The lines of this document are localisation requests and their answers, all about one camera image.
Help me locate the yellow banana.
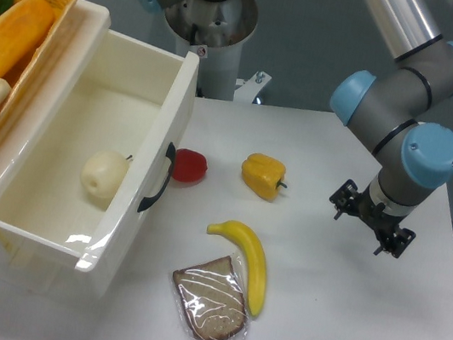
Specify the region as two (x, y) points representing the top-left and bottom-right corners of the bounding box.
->
(206, 220), (267, 317)

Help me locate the black top drawer handle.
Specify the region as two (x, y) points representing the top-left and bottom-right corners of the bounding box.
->
(137, 141), (177, 213)

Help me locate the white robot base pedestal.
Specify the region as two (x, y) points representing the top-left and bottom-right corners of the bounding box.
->
(164, 0), (271, 104)

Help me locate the white drawer cabinet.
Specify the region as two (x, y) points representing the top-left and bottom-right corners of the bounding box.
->
(0, 0), (123, 291)

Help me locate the white top drawer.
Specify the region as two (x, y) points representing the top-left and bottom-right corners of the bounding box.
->
(0, 14), (205, 310)

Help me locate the red bell pepper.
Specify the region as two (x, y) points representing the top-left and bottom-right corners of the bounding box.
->
(172, 148), (208, 183)

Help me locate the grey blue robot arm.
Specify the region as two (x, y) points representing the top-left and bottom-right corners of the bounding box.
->
(139, 0), (453, 257)

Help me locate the white pear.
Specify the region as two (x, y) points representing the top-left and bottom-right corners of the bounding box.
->
(79, 150), (132, 211)

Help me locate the yellow bell pepper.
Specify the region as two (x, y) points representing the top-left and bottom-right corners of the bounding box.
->
(241, 153), (286, 201)

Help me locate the wrapped brown bread slice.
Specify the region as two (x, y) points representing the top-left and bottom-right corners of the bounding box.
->
(171, 256), (251, 340)

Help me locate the orange baguette loaf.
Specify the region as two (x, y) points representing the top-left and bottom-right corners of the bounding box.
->
(0, 0), (55, 78)

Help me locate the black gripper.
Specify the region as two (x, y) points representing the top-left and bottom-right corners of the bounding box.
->
(329, 179), (416, 258)

